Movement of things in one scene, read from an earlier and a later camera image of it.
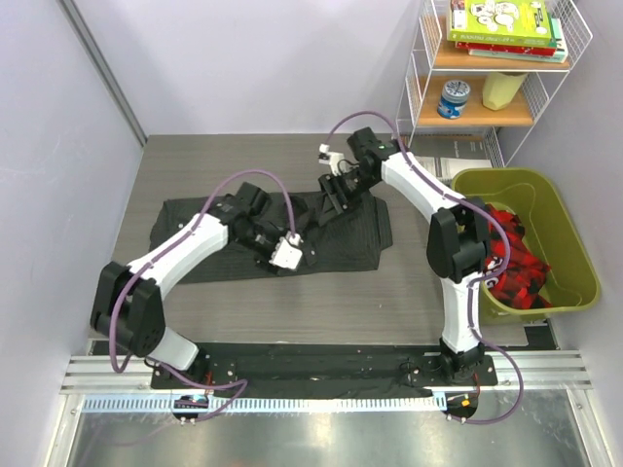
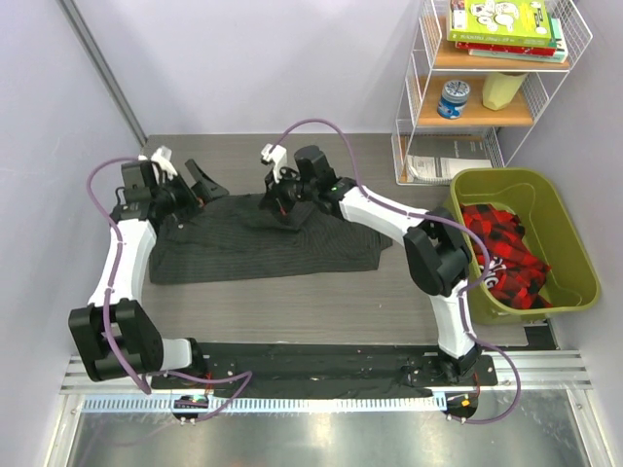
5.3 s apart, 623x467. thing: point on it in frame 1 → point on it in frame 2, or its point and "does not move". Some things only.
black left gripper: (262, 261) → (203, 188)
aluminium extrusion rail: (512, 372) does not move
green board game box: (511, 22) does not move
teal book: (560, 54) does not move
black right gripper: (332, 186) → (275, 197)
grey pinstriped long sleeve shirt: (348, 241) does not move
